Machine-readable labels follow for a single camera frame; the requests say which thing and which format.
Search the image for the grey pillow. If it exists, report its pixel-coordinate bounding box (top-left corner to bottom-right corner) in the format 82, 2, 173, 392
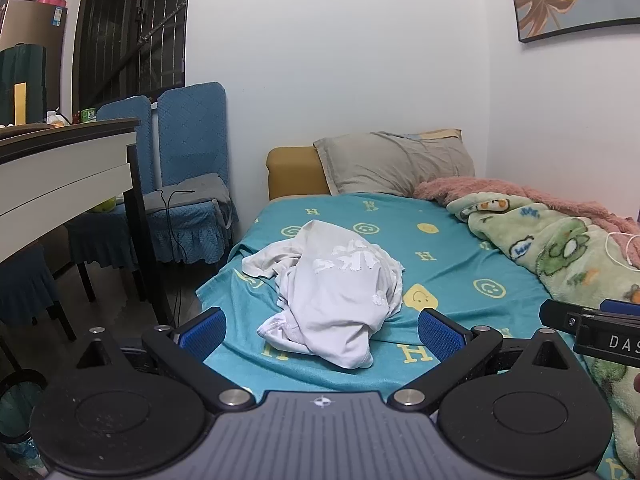
313, 131, 476, 197

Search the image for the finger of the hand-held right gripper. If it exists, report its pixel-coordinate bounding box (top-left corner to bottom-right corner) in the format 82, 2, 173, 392
539, 299, 585, 335
599, 298, 640, 317

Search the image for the dark grilled window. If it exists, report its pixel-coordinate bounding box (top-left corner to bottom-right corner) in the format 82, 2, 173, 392
72, 0, 193, 111

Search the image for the white charging cable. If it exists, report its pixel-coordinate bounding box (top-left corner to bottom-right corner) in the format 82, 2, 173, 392
604, 230, 640, 267

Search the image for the white t-shirt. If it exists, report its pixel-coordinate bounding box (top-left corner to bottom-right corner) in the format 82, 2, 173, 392
242, 219, 406, 371

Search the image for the pink fluffy blanket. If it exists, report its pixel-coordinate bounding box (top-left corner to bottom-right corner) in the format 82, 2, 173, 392
413, 176, 640, 261

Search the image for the blue covered chair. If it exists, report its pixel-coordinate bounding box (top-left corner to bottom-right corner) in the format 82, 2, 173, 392
0, 244, 77, 342
67, 95, 156, 303
142, 81, 241, 266

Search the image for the yellow padded bed end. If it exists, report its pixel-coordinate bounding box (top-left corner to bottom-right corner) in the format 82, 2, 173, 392
266, 146, 331, 202

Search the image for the black cable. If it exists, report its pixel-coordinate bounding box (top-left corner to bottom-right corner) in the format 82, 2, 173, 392
158, 188, 197, 266

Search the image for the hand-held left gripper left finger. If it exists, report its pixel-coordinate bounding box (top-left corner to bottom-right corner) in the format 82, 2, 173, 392
75, 306, 257, 411

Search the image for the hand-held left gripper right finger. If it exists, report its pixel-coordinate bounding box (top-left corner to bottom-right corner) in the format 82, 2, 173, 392
389, 307, 576, 413

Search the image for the green cartoon blanket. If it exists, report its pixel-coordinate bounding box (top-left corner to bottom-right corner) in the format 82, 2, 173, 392
446, 194, 640, 480

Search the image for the black rimmed bin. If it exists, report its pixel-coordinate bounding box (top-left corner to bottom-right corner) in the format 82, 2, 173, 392
0, 369, 49, 447

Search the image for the beige fridge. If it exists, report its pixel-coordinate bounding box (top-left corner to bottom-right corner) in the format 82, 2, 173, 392
0, 0, 69, 117

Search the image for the white dark-edged table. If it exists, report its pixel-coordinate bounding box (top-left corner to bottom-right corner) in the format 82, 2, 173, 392
0, 117, 173, 331

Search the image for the grey cloth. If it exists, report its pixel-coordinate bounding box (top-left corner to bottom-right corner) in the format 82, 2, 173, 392
142, 172, 233, 212

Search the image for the teal printed bed sheet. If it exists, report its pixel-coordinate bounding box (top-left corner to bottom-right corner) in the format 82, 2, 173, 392
195, 192, 632, 480

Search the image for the dark green case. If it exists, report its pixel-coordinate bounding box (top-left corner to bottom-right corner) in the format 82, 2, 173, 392
0, 45, 47, 126

